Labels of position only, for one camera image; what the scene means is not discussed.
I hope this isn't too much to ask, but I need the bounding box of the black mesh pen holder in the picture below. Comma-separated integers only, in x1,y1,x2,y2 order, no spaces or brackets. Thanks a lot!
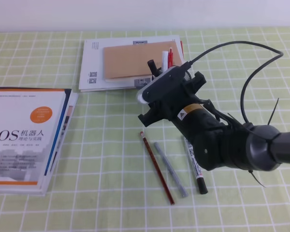
149,70,191,84

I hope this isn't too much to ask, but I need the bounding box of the black marker in holder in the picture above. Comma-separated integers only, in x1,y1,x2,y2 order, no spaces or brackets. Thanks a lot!
147,59,162,77

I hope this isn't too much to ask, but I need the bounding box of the white pen in holder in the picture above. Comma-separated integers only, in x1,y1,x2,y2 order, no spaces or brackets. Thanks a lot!
161,51,169,72

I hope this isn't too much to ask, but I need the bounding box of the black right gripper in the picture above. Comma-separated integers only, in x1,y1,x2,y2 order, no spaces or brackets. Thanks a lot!
138,72,206,127

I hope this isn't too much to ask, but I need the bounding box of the white ROS textbook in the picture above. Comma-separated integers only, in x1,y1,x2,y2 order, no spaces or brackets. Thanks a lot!
0,87,77,194

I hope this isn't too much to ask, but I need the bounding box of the brown kraft notebook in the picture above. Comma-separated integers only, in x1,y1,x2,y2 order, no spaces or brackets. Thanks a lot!
103,41,183,80

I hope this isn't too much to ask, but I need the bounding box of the black camera cable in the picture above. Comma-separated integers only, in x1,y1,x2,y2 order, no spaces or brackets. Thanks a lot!
181,41,284,126

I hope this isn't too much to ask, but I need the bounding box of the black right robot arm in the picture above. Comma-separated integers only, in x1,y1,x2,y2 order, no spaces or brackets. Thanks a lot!
137,72,290,171

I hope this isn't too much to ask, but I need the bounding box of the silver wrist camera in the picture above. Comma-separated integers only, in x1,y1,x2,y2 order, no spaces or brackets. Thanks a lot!
136,66,186,104

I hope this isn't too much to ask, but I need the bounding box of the red pen in holder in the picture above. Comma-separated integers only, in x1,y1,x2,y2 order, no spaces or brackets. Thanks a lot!
168,47,174,68

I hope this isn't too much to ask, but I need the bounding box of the white black whiteboard marker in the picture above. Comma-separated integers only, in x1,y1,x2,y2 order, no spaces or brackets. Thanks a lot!
184,137,208,195

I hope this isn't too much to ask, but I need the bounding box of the book under ROS textbook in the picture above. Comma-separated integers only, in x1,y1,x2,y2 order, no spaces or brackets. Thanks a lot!
36,92,79,196

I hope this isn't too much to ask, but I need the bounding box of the grey plastic pen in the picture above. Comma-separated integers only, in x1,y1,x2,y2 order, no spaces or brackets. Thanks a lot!
154,142,189,198

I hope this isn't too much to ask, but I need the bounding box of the red wooden pencil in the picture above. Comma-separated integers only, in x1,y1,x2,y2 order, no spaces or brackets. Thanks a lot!
140,131,175,205

